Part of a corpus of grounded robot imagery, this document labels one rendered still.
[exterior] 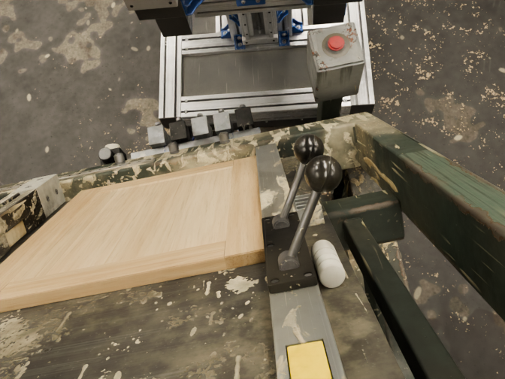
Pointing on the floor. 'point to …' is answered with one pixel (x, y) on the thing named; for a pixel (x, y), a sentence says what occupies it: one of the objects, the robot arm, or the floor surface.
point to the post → (329, 109)
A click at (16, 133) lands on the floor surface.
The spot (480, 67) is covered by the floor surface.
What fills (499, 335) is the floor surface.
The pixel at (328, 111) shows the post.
